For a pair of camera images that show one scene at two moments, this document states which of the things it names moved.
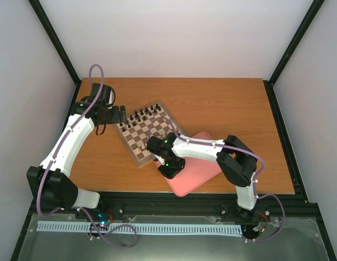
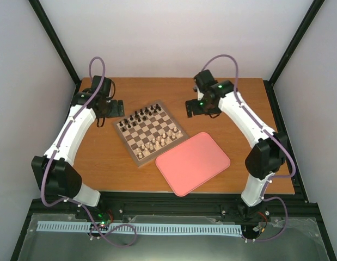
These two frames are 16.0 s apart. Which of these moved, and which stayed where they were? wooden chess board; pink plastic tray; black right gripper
Moved: black right gripper
Stayed: wooden chess board; pink plastic tray
